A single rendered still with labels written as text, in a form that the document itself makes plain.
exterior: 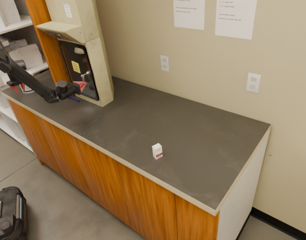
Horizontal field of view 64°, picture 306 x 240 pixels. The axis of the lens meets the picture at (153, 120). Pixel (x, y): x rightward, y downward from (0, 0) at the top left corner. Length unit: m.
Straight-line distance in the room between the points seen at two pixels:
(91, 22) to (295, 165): 1.52
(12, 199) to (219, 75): 1.91
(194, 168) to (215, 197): 0.19
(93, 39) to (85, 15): 0.15
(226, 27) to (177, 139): 0.67
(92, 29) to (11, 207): 1.56
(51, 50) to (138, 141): 0.93
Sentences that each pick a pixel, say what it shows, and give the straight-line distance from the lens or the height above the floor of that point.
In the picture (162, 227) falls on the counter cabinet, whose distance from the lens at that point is 1.65.
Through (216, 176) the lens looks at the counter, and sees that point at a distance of 1.23.
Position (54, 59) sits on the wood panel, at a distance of 1.94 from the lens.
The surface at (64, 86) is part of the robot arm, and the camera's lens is 1.56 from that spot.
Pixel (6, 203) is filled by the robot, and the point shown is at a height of 0.24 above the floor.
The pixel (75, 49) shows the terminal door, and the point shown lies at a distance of 1.72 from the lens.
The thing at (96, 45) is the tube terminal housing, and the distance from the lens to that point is 1.67.
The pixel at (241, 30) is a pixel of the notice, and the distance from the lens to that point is 1.46.
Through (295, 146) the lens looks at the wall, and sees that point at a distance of 1.68.
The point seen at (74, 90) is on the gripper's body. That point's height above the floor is 1.15.
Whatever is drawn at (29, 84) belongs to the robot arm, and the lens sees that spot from 1.51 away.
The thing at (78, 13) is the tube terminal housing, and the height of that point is 1.58.
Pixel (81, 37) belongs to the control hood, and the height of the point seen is 1.45.
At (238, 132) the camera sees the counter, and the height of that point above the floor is 0.94.
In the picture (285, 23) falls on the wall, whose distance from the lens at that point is 1.39.
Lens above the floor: 1.86
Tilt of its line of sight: 36 degrees down
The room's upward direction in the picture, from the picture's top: 6 degrees counter-clockwise
